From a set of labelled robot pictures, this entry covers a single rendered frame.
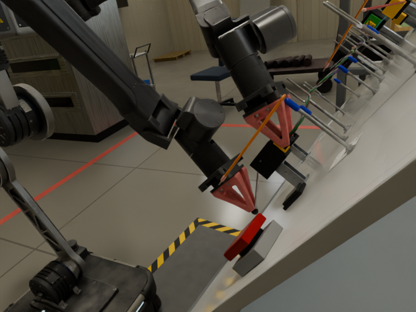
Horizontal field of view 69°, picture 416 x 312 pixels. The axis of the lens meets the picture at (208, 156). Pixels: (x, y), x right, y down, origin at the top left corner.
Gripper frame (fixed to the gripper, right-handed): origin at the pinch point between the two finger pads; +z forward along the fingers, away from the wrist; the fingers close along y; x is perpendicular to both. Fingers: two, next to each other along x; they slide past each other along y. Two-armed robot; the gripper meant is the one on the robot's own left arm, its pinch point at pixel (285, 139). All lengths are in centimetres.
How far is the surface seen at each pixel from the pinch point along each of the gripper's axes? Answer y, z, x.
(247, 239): -21.7, 6.0, 3.0
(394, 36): 77, -8, -28
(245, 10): 899, -310, 175
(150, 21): 842, -456, 440
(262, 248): -21.7, 7.5, 2.0
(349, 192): -26.5, 3.2, -9.9
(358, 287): 10.8, 35.7, 4.7
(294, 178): 0.9, 6.9, 2.1
